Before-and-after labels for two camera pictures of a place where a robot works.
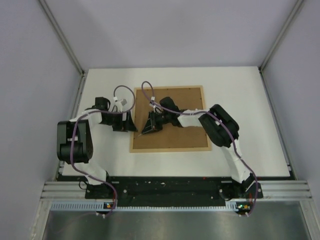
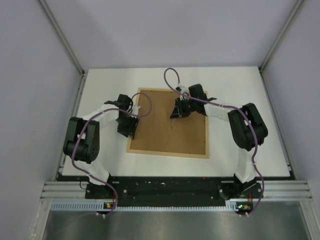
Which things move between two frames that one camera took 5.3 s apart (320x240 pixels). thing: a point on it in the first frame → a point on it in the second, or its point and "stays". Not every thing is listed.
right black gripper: x=152 y=124 → x=178 y=108
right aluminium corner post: x=281 y=35 stays
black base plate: x=172 y=191 stays
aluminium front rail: x=271 y=191 stays
